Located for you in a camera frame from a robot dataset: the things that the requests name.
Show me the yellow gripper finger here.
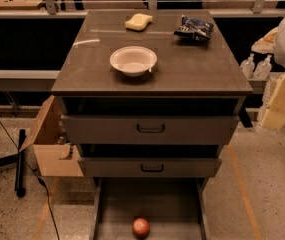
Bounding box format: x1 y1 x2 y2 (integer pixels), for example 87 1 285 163
260 73 285 131
251 27 278 54

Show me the red apple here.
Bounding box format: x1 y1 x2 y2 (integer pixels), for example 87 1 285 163
132 218 150 238

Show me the grey drawer cabinet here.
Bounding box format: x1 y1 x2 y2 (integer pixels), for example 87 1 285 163
51 9 254 185

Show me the bottom open grey drawer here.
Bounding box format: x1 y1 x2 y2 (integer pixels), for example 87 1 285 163
89 178 211 240

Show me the top grey drawer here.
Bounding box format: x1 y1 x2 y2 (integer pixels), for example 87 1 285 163
61 115 239 145

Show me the middle grey drawer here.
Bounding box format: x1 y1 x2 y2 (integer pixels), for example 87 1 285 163
78 157 222 178

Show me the left clear pump bottle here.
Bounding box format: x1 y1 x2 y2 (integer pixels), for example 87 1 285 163
240 53 255 78

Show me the blue chip bag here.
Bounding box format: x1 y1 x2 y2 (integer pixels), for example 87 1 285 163
173 15 213 41

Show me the yellow sponge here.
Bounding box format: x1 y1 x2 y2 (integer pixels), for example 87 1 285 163
125 13 153 31

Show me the white bowl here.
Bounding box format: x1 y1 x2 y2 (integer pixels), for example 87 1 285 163
110 46 157 77

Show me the cardboard box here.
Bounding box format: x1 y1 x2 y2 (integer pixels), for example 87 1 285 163
20 96 84 177

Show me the black stand base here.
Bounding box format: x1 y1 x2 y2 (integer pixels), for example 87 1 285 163
0 128 27 198

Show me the black floor cable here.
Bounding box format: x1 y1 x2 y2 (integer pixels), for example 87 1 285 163
0 103 61 240

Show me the grey metal rail shelf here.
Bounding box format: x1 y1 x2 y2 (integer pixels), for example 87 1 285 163
0 68 265 96

